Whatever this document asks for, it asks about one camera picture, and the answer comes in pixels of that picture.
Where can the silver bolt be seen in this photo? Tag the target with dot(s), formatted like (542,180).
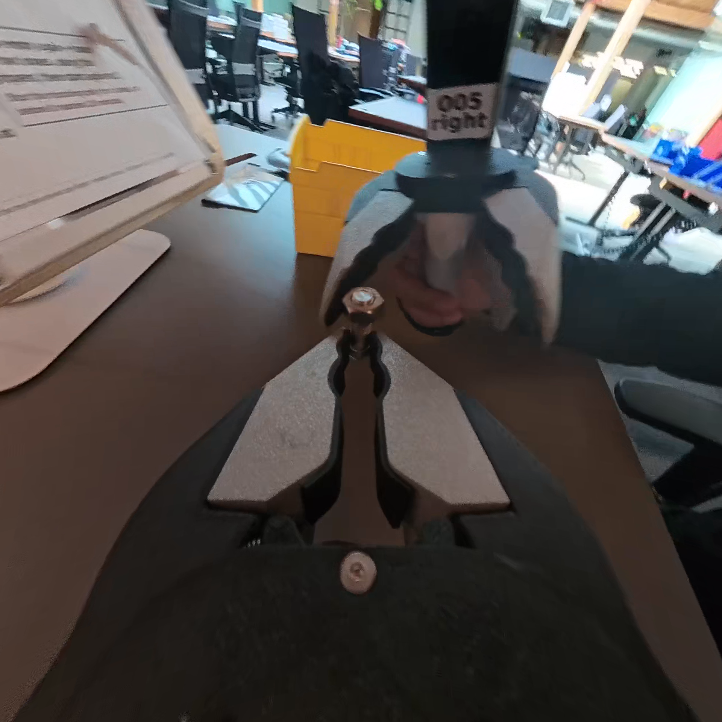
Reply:
(358,335)

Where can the grey office chair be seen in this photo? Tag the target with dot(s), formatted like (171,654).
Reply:
(665,400)

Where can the silver hex nut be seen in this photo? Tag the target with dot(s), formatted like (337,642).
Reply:
(348,309)

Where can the grey rounded device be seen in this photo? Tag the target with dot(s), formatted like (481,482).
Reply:
(277,159)

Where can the wooden standing desk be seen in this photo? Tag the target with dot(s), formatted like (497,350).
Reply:
(632,146)

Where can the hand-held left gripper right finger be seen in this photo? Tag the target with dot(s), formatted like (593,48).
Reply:
(434,440)

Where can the grey desk with wooden edge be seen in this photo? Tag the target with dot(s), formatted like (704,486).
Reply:
(389,113)

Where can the person's right hand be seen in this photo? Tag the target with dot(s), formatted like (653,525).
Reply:
(485,299)

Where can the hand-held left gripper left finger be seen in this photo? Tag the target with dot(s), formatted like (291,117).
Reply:
(282,440)

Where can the black patterned card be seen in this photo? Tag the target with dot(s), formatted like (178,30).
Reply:
(242,192)

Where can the black chair with jacket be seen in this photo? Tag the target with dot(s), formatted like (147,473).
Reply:
(321,67)

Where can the blue plastic bins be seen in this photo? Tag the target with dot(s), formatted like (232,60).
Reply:
(688,158)

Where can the yellow plastic bin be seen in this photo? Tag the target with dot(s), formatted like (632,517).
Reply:
(321,197)

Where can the printed instruction sheet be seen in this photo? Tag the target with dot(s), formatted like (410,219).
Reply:
(84,141)

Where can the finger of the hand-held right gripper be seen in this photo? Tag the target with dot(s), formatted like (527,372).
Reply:
(536,237)
(361,220)

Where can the black office chair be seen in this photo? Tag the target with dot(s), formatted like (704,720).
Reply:
(240,73)
(375,65)

